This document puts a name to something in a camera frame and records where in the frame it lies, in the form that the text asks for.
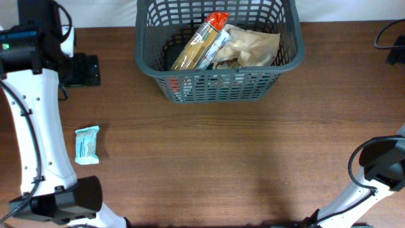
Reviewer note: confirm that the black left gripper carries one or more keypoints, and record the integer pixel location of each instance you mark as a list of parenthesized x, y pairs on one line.
[(83, 77)]

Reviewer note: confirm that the light teal wipes packet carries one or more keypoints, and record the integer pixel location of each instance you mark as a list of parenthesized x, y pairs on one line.
[(86, 142)]

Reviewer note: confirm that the red orange pasta package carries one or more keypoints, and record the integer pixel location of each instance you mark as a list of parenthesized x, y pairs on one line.
[(201, 42)]

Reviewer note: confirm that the colourful tissue pack bundle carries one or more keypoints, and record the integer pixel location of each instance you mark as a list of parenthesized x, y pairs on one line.
[(212, 51)]

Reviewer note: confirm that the brown chocolate snack pouch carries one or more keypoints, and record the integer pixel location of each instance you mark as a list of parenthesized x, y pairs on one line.
[(231, 64)]

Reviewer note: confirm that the beige kraft paper pouch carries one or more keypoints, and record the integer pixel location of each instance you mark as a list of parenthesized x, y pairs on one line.
[(252, 48)]

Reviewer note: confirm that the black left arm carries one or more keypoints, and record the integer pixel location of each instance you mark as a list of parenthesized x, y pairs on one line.
[(38, 63)]

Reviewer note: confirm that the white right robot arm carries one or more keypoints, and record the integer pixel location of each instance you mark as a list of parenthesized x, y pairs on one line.
[(376, 170)]

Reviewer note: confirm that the grey plastic lattice basket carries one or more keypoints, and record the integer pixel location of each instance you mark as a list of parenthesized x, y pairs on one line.
[(163, 28)]

